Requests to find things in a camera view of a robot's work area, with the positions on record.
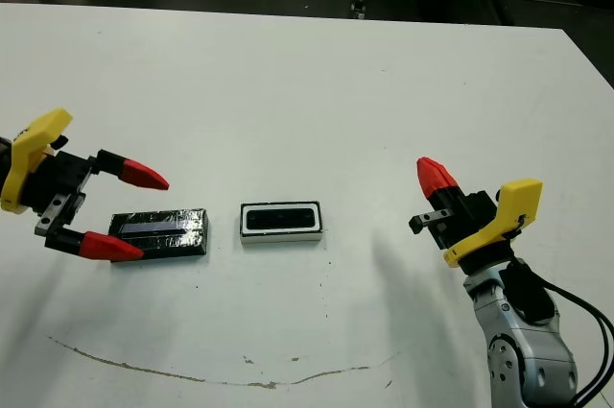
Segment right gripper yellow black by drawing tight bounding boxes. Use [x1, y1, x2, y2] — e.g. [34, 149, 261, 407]
[408, 156, 544, 276]

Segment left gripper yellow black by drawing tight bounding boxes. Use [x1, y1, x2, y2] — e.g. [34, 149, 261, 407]
[0, 108, 171, 264]

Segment glossy black box lid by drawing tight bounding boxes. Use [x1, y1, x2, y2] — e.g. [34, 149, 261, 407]
[108, 207, 212, 264]

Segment white camera box base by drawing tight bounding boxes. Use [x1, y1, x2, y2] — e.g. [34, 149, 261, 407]
[239, 200, 323, 246]

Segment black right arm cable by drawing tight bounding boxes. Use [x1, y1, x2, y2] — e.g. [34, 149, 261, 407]
[515, 258, 614, 408]

